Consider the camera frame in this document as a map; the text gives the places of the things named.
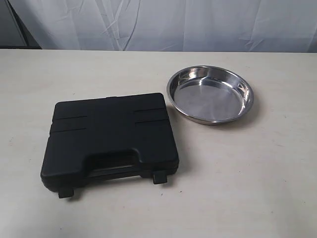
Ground black plastic tool case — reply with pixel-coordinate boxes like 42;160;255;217
40;93;179;198

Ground round stainless steel tray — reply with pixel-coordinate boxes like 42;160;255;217
166;65;255;125

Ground white backdrop curtain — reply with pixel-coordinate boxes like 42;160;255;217
0;0;317;53

